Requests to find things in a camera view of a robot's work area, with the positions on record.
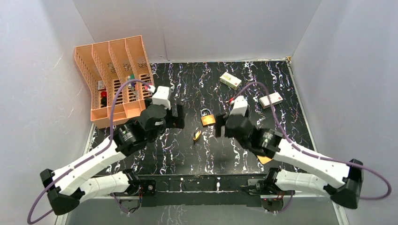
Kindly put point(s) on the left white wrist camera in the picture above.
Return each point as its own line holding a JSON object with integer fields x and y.
{"x": 161, "y": 97}

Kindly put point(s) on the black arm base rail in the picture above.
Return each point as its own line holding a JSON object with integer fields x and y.
{"x": 193, "y": 190}

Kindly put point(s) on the brass padlock long shackle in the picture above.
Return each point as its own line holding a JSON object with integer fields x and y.
{"x": 196, "y": 135}

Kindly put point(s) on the orange spiral notebook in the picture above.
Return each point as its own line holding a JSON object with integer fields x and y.
{"x": 263, "y": 160}

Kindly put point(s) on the white green small box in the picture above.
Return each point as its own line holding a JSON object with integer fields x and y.
{"x": 230, "y": 80}

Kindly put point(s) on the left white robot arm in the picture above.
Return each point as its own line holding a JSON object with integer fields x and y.
{"x": 75, "y": 183}

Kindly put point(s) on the orange plastic file organizer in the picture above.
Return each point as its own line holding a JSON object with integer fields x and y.
{"x": 105, "y": 66}

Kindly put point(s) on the white red small box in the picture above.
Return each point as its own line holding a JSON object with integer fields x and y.
{"x": 274, "y": 99}

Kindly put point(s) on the red black item in organizer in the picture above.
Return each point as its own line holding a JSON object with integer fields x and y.
{"x": 103, "y": 99}

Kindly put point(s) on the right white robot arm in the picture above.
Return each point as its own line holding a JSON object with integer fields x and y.
{"x": 340, "y": 182}

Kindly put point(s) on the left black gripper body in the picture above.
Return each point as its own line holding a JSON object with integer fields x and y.
{"x": 178, "y": 115}

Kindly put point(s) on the brass padlock centre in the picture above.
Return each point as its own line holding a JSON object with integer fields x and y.
{"x": 207, "y": 118}

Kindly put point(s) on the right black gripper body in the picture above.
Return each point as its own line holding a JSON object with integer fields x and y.
{"x": 228, "y": 133}

